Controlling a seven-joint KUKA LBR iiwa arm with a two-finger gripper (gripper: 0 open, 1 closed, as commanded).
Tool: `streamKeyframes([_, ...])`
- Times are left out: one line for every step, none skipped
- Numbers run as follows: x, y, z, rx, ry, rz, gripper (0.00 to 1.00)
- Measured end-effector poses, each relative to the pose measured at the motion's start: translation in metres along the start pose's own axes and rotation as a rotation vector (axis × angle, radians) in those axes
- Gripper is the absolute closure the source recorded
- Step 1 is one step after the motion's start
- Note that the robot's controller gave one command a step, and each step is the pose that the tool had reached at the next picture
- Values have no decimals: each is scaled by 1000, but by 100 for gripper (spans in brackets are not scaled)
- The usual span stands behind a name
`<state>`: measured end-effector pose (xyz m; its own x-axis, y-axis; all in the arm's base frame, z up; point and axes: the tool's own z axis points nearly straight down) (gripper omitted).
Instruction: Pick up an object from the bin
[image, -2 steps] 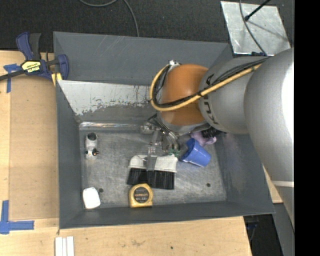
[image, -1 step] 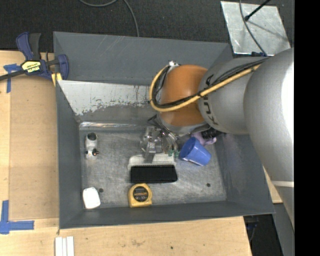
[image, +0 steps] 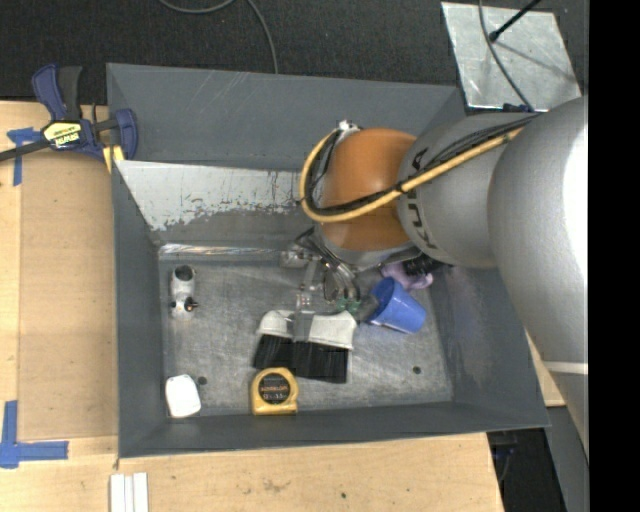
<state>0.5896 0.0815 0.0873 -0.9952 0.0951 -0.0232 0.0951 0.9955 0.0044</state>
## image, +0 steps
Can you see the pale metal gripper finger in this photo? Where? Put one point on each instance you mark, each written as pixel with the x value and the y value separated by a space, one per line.
pixel 292 258
pixel 304 325

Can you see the white brush with black bristles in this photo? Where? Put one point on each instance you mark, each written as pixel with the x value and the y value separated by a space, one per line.
pixel 300 357

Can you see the yellow tape measure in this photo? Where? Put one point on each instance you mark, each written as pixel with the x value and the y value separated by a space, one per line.
pixel 274 392

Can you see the blue plastic cup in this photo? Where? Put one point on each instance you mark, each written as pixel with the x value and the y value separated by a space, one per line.
pixel 402 312

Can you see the purple soft toy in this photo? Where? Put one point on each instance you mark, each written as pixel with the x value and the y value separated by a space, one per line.
pixel 419 281

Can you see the white rounded box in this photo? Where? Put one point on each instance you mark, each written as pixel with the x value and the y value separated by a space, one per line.
pixel 183 396

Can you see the grey metal bin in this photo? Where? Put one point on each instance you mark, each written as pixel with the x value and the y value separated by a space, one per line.
pixel 220 120

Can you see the pale wood flat board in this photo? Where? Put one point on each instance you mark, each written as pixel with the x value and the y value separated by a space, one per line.
pixel 65 300

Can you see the black cylinder on white bracket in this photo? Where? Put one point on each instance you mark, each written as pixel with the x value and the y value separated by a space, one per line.
pixel 418 266

